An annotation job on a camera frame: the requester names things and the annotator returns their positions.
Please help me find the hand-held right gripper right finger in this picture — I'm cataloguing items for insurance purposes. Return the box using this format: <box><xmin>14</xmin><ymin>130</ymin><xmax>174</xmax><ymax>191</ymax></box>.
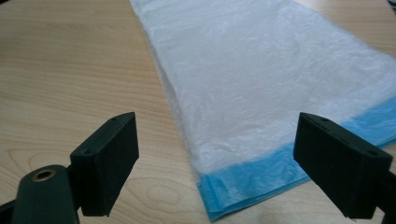
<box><xmin>292</xmin><ymin>112</ymin><xmax>394</xmax><ymax>219</ymax></box>

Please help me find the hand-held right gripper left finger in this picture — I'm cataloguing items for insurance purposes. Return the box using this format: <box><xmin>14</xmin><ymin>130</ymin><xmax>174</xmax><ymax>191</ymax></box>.
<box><xmin>69</xmin><ymin>112</ymin><xmax>140</xmax><ymax>217</ymax></box>

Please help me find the white trash bag blue band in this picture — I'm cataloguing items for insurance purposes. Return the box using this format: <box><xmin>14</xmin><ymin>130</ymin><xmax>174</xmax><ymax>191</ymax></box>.
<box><xmin>129</xmin><ymin>0</ymin><xmax>396</xmax><ymax>223</ymax></box>

